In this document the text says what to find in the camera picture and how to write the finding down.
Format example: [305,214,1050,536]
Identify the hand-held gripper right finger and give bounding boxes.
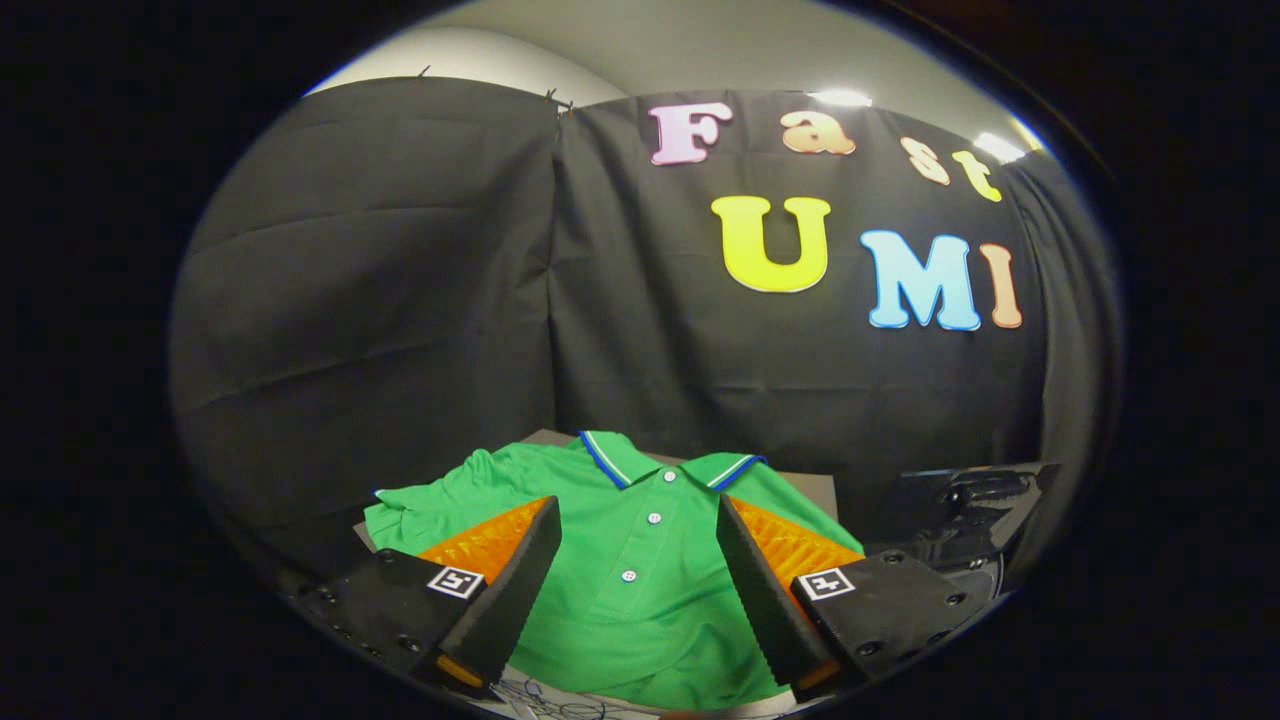
[715,493,1001,706]

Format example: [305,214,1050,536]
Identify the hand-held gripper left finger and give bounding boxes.
[300,495,563,701]

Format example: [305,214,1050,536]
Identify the green polo shirt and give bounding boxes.
[363,430,866,711]

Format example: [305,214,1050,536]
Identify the dark grey cabinet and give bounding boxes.
[500,428,839,720]

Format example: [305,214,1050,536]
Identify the black backdrop cloth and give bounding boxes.
[168,75,1121,601]

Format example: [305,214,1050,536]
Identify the thin dark cables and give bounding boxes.
[490,678,606,720]

